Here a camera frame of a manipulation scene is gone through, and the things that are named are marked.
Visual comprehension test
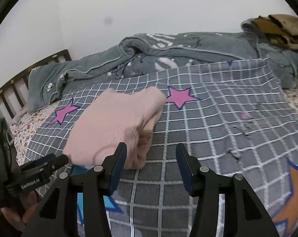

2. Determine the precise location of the person's left hand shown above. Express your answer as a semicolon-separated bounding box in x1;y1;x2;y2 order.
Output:
1;190;41;232

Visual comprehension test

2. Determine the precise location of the pink knit sweater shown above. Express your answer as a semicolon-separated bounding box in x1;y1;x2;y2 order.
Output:
63;87;166;169

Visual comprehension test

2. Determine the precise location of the brown clothes pile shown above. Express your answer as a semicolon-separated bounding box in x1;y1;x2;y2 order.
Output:
241;14;298;50

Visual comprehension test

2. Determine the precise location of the grey-green fleece blanket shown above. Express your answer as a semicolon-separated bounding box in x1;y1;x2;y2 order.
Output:
27;32;298;114

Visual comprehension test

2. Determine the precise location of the dark wooden headboard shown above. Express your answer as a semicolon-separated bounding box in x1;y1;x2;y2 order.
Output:
0;49;71;122

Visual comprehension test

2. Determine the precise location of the grey checked quilt with stars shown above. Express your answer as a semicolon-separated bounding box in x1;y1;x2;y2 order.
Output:
25;59;298;236

